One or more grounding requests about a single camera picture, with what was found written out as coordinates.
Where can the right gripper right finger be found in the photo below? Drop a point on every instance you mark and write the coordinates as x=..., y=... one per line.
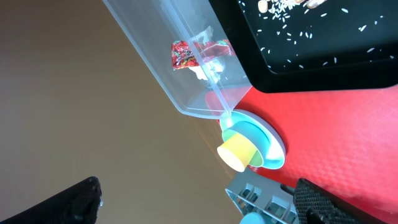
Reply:
x=353, y=205

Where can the clear plastic bin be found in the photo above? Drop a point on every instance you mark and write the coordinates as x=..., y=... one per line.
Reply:
x=153, y=25

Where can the red snack wrapper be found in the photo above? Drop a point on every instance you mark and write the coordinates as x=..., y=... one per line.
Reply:
x=183, y=57

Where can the rice and nut leftovers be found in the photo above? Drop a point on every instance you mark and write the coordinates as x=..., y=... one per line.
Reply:
x=306, y=35

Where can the green small bowl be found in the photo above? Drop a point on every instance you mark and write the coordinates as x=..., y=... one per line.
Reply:
x=255, y=135

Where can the grey dishwasher rack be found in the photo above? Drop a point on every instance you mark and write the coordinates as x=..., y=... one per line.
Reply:
x=253, y=193

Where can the black plastic tray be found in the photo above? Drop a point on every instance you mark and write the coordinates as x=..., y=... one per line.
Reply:
x=348, y=77

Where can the red plastic tray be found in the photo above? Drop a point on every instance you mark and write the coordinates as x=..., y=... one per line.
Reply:
x=344, y=141

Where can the yellow plastic cup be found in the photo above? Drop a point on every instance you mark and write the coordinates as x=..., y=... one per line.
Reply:
x=237, y=152

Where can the light blue plate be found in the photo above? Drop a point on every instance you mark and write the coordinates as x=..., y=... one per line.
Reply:
x=275, y=157

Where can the light blue bowl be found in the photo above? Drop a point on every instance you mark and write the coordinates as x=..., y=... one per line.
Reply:
x=253, y=218

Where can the white tissue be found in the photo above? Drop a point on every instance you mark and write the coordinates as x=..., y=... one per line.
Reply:
x=214, y=66

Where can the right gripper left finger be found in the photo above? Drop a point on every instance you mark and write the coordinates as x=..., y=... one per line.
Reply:
x=78, y=204

